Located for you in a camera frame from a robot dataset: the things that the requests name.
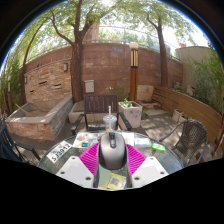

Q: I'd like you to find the clear plastic cup with straw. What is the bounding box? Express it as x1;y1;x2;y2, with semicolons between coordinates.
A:
102;105;118;134

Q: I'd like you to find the black metal chair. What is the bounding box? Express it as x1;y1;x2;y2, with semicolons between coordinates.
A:
0;114;42;164

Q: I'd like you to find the slender tree trunk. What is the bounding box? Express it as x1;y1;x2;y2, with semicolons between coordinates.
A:
146;13;169;88

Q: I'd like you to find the open white book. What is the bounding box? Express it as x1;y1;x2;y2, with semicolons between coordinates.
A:
121;130;136;147

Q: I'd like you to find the wooden garden lamp post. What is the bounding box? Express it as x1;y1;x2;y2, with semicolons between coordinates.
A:
128;41;140;102

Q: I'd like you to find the forked tree trunk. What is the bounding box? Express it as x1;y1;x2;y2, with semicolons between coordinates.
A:
49;0;101;103

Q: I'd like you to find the white licence plate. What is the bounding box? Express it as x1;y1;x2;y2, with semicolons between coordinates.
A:
45;140;73;164

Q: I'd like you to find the small white booklet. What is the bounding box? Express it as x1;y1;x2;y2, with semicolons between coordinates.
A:
134;136;152;149

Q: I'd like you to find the beige leaning stone slab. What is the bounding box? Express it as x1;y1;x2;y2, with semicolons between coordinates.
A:
137;84;155;104

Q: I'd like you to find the low stone tree bed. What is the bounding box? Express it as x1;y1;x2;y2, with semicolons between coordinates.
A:
68;100;89;124

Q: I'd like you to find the brown wicker armchair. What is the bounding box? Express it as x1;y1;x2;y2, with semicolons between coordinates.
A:
159;119;209;164

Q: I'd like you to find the dark grey computer mouse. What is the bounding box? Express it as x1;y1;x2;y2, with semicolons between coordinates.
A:
98;131;128;171

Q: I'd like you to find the small green object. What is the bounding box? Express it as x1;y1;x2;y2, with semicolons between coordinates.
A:
151;142;167;153

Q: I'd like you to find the small pale planter box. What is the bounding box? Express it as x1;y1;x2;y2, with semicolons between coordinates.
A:
172;108;186;124

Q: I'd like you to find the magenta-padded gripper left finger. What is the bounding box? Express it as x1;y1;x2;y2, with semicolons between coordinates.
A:
55;142;101;189

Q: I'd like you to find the dark wooden slatted chair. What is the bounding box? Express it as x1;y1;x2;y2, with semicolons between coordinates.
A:
70;93;133;136

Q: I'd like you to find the grey wall utility box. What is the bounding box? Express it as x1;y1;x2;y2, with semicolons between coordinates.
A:
83;79;96;94

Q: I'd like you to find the large stone raised bed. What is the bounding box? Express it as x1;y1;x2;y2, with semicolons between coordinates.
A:
4;96;75;142

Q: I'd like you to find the colourful picture sheet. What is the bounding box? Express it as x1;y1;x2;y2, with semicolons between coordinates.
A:
72;132;105;149

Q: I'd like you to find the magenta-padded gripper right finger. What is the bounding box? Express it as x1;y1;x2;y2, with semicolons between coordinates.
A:
125;143;169;189

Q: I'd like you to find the white planter box with plant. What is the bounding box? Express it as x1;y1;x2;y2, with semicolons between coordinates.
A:
118;98;144;130

